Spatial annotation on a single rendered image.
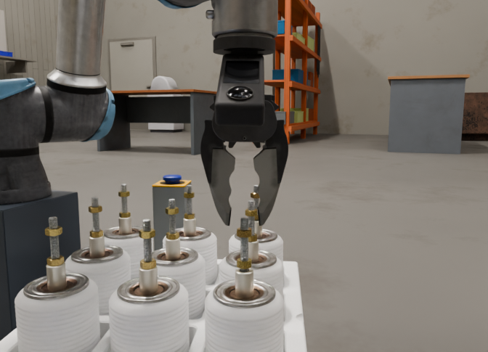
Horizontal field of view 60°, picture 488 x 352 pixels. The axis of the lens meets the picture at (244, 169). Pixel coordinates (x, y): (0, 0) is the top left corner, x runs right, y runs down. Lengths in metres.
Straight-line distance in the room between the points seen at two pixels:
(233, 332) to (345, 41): 8.46
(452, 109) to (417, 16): 3.95
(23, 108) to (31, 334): 0.46
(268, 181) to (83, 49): 0.54
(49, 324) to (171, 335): 0.14
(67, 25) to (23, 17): 9.33
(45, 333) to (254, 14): 0.43
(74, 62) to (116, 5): 10.27
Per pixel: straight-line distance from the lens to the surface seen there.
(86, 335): 0.59
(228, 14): 0.48
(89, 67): 0.92
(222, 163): 0.48
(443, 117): 5.11
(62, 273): 0.58
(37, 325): 0.57
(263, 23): 0.48
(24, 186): 0.89
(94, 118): 0.94
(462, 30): 8.80
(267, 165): 0.48
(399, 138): 5.10
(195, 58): 9.84
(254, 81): 0.43
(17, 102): 0.90
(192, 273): 0.63
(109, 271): 0.66
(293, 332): 0.60
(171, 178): 0.91
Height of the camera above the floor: 0.47
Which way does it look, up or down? 8 degrees down
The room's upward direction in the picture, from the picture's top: straight up
